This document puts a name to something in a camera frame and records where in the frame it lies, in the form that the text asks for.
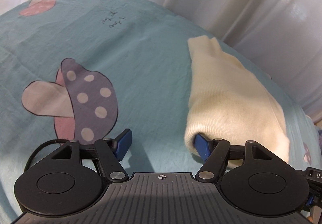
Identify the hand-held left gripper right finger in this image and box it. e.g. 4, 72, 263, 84
194, 133, 275, 180

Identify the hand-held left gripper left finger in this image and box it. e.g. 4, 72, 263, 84
50, 128, 133, 182

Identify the cream knit sweater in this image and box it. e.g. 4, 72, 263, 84
184, 36, 291, 164

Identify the teal mushroom print bed sheet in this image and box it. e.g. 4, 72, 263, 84
0, 0, 322, 217

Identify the black cable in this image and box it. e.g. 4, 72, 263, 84
23, 139, 72, 173

